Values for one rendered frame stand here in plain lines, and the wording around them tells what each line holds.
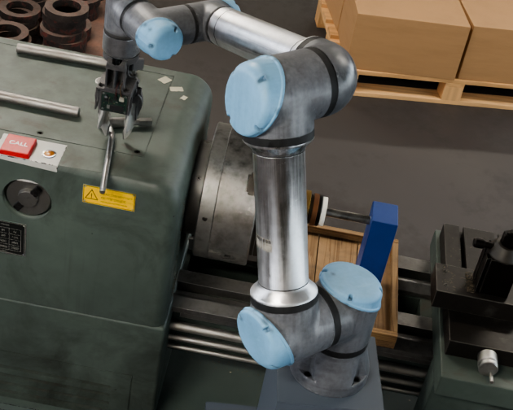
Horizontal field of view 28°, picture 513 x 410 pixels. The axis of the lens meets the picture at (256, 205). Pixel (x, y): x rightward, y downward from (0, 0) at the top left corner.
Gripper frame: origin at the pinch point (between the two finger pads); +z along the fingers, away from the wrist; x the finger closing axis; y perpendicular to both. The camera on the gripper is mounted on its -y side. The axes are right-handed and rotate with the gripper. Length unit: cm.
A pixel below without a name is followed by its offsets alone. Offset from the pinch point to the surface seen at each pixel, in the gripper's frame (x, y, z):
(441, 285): 76, -1, 26
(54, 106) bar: -14.7, -4.5, 0.3
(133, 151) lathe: 4.5, 3.9, 2.1
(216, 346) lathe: 29, 4, 53
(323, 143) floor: 56, -209, 128
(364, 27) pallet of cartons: 65, -257, 91
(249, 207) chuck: 30.6, 1.9, 12.2
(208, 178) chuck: 20.7, -0.8, 8.5
